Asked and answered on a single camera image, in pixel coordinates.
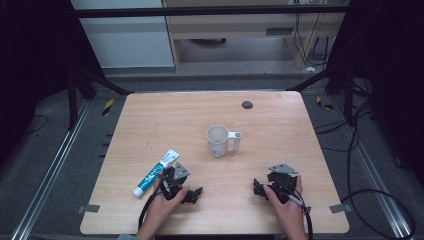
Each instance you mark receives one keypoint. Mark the small white floor object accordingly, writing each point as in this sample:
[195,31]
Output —
[310,69]

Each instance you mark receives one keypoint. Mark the black metal stand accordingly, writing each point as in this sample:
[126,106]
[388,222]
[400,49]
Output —
[349,96]
[72,100]

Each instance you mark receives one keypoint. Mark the person's right hand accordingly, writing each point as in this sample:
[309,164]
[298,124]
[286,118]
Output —
[286,213]

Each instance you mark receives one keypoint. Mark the white and teal toothpaste tube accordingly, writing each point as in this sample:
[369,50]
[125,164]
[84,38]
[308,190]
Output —
[155,173]

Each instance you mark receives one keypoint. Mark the yellow and black tape strip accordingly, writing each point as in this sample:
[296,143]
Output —
[107,107]
[323,104]

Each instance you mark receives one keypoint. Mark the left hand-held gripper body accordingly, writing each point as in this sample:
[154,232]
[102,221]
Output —
[171,186]

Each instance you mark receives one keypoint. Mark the aluminium floor rail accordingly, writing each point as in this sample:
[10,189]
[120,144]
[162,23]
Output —
[376,180]
[50,173]

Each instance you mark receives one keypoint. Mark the black curtain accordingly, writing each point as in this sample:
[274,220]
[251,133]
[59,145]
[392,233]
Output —
[33,66]
[390,83]

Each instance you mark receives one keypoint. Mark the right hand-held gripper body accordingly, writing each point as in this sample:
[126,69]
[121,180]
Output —
[283,181]

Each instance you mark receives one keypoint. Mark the person's left hand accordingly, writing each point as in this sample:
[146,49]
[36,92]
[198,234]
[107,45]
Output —
[161,210]

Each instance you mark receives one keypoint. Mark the black horizontal frame bar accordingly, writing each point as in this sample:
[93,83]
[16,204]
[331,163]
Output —
[200,12]

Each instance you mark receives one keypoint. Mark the grey tape piece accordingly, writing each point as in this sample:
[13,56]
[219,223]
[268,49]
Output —
[340,208]
[89,208]

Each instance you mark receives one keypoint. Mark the white cabinet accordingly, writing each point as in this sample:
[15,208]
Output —
[126,43]

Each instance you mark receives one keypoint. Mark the dark round table grommet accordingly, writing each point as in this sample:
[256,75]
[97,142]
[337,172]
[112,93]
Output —
[247,105]

